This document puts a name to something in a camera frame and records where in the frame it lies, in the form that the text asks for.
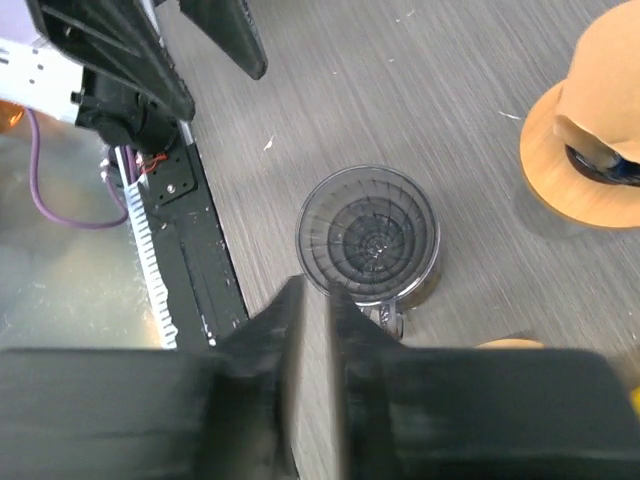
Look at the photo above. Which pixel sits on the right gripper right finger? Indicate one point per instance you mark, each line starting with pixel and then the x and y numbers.
pixel 474 413

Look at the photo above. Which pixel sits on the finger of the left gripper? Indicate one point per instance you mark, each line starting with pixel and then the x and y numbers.
pixel 230 25
pixel 117 39

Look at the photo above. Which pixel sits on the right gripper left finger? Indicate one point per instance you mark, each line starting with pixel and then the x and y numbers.
pixel 224 413

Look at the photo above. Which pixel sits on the grey plastic dripper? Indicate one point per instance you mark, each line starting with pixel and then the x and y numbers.
pixel 370 229

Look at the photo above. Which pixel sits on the wooden dripper ring holder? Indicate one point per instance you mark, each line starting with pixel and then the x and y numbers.
pixel 559 186

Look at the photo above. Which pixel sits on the blue glass dripper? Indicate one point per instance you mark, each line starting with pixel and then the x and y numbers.
pixel 622 173

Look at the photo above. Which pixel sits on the brown paper coffee filter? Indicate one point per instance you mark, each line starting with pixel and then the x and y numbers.
pixel 600 94

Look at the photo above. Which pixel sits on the grey plastic measuring cup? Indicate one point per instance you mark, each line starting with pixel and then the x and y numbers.
pixel 391 316

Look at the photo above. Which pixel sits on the yellow plastic bin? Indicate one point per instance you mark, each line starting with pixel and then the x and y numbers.
pixel 635 399

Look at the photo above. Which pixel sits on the white slotted cable duct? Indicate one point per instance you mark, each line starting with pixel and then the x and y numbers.
pixel 157 320

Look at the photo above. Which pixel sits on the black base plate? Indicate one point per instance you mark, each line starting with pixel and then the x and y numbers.
pixel 204 298

